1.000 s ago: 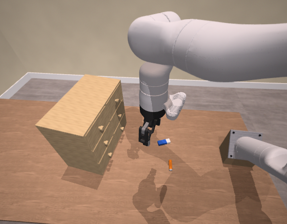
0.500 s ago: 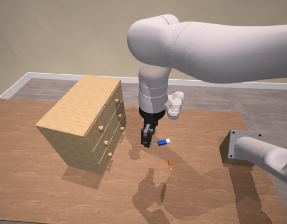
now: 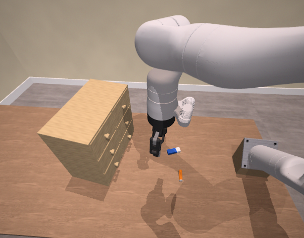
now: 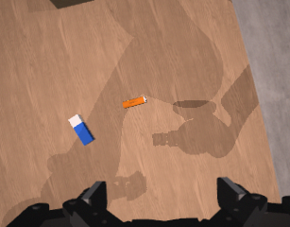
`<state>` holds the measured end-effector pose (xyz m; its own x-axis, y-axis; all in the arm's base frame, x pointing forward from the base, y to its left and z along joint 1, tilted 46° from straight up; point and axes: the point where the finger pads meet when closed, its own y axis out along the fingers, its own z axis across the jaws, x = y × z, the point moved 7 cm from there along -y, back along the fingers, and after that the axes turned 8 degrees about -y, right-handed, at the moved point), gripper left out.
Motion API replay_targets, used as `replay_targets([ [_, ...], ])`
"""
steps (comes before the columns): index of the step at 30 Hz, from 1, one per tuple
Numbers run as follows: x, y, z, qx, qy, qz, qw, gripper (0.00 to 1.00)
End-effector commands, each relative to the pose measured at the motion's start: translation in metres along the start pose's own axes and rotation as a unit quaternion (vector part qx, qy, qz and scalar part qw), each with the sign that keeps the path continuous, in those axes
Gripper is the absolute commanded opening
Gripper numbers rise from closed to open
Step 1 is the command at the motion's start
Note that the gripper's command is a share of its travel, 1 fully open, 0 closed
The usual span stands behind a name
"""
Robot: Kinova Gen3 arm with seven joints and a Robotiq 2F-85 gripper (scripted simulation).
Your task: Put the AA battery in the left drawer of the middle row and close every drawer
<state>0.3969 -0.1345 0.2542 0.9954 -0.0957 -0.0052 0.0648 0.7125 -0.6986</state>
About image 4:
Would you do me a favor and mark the blue and white eraser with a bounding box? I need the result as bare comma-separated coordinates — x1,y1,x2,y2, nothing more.
69,114,94,146

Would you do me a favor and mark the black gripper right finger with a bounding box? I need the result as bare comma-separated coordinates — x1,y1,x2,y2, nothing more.
195,177,290,227

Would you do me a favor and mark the orange aa battery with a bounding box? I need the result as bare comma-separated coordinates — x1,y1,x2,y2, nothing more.
123,96,146,108

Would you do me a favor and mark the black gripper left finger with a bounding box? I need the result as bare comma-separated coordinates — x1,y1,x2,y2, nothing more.
6,181,138,227

